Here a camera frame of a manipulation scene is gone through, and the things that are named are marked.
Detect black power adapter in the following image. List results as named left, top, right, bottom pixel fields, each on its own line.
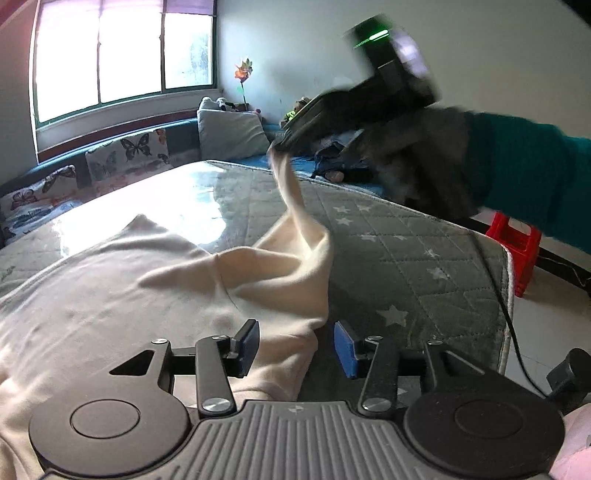
left=546, top=348, right=591, bottom=408

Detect grey pillow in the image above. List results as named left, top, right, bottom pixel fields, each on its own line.
left=198, top=108, right=271, bottom=161

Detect cream knit garment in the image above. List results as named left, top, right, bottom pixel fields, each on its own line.
left=0, top=148, right=334, bottom=480

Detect person's right forearm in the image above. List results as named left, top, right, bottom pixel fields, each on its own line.
left=464, top=111, right=591, bottom=252

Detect purple roller blind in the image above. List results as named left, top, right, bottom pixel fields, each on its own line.
left=165, top=0, right=216, bottom=16

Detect person's right hand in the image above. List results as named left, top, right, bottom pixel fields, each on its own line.
left=344, top=105, right=483, bottom=217

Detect dark clothes pile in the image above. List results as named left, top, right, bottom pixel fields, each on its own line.
left=308, top=136, right=372, bottom=182

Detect green yellow plush toy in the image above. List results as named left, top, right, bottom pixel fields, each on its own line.
left=280, top=97, right=311, bottom=128

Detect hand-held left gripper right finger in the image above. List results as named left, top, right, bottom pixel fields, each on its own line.
left=333, top=320, right=485, bottom=414

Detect window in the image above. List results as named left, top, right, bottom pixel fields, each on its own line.
left=30, top=0, right=219, bottom=131

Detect pink cloth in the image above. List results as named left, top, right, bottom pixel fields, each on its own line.
left=549, top=406, right=591, bottom=480

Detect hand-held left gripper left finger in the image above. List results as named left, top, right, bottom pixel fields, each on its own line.
left=110, top=319, right=260, bottom=414

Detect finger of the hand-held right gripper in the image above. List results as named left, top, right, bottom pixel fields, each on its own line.
left=269, top=90, right=365, bottom=156

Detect colourful pinwheel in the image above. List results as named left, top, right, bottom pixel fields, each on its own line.
left=233, top=56, right=256, bottom=112

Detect red plastic stool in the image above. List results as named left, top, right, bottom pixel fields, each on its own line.
left=487, top=211, right=544, bottom=299

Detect black cable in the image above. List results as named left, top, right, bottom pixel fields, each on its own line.
left=462, top=217, right=552, bottom=398

